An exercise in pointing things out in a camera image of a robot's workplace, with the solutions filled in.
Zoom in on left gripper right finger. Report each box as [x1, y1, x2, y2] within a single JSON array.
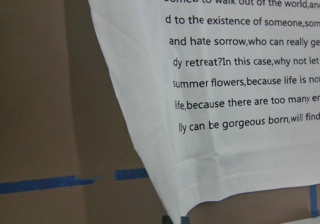
[[181, 216, 188, 224]]

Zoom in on blue tape grid lines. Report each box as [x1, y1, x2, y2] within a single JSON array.
[[0, 168, 320, 219]]

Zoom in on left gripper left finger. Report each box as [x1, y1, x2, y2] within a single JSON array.
[[161, 215, 173, 224]]

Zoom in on white long-sleeve printed shirt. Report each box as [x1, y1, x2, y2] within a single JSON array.
[[88, 0, 320, 224]]

